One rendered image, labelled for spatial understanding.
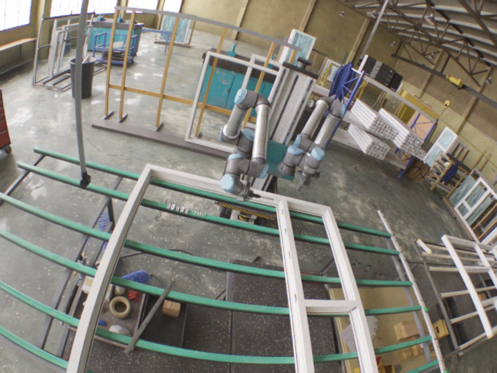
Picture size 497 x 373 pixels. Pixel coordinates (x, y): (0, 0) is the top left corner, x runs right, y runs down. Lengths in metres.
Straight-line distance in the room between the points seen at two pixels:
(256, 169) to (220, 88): 3.89
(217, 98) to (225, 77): 0.49
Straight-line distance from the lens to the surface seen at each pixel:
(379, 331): 2.06
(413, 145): 6.04
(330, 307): 1.45
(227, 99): 5.18
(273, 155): 2.43
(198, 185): 1.73
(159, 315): 1.48
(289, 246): 1.52
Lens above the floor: 2.00
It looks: 37 degrees down
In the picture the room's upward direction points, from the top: 22 degrees clockwise
